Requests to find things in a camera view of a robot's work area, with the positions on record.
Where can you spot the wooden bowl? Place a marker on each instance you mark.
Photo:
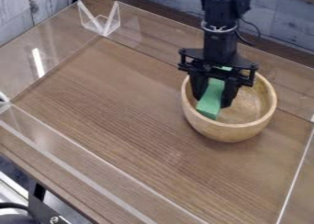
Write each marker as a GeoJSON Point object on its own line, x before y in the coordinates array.
{"type": "Point", "coordinates": [240, 121]}

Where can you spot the clear acrylic front wall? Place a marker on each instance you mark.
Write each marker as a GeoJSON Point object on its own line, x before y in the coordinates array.
{"type": "Point", "coordinates": [110, 196]}

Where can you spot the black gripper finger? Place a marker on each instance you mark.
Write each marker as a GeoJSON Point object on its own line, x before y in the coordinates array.
{"type": "Point", "coordinates": [230, 92]}
{"type": "Point", "coordinates": [199, 83]}

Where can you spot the green rectangular stick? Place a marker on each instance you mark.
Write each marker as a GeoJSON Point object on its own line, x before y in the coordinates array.
{"type": "Point", "coordinates": [208, 104]}

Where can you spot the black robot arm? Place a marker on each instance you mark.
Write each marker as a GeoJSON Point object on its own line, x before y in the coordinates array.
{"type": "Point", "coordinates": [216, 59]}

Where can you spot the black table leg bracket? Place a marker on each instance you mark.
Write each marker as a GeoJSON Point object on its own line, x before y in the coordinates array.
{"type": "Point", "coordinates": [45, 214]}

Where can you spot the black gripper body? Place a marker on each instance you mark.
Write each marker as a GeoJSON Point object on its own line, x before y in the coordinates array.
{"type": "Point", "coordinates": [202, 69]}

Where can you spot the clear acrylic corner bracket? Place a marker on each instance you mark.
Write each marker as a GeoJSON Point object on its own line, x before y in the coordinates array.
{"type": "Point", "coordinates": [100, 24]}

